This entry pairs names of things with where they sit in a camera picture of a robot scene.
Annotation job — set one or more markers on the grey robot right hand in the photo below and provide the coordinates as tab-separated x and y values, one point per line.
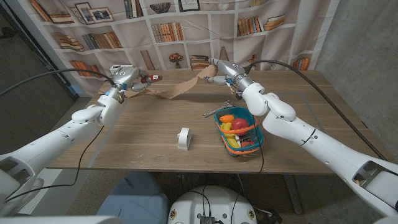
230	74

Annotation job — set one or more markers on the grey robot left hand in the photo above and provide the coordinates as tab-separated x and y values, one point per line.
124	77

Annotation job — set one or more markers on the tan adhesive wrap roll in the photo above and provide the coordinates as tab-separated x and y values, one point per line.
183	87

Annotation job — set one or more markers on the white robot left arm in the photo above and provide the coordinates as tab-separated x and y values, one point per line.
53	149

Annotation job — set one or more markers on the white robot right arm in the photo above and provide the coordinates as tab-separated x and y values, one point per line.
320	140

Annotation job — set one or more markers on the orange toy fruit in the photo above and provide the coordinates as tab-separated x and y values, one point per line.
227	118

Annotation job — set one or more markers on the printed bookshelf backdrop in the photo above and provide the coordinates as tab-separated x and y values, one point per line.
199	37

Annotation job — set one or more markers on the red toy tomato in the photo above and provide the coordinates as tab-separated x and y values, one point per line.
239	123

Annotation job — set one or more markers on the small yellow toy fruit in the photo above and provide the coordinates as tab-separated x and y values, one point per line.
227	126

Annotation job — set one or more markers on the yellow toy banana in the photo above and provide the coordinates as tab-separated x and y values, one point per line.
232	142

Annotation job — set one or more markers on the small red toy piece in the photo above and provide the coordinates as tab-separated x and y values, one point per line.
247	144

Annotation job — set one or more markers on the dark grey partition panel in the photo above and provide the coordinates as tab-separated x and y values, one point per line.
31	102

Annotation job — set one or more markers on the blue stool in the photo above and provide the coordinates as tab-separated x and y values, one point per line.
136	199

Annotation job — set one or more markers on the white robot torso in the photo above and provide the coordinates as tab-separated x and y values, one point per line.
217	202

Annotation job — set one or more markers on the grey metal table leg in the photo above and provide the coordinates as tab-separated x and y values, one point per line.
293	196

